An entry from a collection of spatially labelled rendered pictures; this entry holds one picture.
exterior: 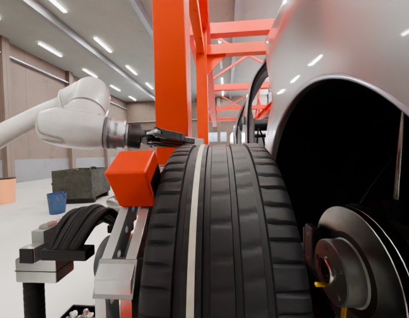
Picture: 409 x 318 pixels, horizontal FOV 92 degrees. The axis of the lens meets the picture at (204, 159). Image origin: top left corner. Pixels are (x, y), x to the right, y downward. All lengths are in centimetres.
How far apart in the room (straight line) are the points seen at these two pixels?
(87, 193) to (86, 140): 506
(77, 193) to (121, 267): 538
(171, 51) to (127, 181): 82
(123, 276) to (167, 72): 88
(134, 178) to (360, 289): 53
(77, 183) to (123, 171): 534
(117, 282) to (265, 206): 26
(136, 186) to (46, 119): 32
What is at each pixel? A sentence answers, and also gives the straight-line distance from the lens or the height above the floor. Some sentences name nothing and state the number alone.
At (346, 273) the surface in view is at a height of 88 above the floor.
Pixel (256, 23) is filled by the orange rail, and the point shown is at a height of 335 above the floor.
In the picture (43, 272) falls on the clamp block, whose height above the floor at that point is 92.
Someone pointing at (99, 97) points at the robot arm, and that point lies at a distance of 69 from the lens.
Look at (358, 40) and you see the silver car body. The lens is 41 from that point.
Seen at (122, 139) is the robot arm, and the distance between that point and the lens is 58.
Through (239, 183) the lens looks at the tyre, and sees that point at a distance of 35.
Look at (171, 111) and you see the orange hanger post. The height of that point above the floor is 136.
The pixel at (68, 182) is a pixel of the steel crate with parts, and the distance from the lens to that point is 580.
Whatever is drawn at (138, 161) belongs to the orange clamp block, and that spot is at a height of 114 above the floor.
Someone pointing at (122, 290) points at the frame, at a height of 95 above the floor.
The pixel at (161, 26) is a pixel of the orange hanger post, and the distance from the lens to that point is 116.
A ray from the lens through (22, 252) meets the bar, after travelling 55.
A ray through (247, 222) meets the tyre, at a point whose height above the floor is 105.
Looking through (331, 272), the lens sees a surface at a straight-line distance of 62.
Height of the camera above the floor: 115
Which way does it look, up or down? 1 degrees down
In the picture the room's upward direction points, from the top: 1 degrees counter-clockwise
